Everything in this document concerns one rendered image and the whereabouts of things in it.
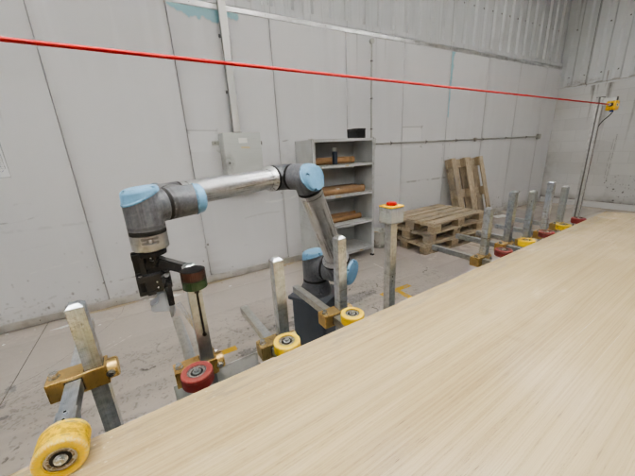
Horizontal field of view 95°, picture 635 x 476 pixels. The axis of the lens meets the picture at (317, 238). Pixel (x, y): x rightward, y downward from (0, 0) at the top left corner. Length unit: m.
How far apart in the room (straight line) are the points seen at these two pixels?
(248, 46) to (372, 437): 3.57
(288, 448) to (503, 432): 0.42
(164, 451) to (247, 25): 3.61
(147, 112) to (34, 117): 0.83
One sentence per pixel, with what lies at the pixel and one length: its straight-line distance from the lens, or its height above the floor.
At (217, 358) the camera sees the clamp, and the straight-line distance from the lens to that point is 0.98.
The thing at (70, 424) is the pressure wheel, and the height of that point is 0.98.
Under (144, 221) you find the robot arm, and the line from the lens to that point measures 0.85.
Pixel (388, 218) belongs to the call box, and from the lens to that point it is 1.16.
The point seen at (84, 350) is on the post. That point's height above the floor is 1.02.
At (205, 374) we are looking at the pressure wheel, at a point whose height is 0.91.
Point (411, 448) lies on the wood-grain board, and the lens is 0.70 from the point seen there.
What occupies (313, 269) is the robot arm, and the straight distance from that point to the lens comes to 1.69.
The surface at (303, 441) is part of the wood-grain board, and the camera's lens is 0.69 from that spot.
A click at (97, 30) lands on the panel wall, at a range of 3.56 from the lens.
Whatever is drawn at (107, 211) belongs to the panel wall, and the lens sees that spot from 3.45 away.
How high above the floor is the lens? 1.45
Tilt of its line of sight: 17 degrees down
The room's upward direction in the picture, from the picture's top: 3 degrees counter-clockwise
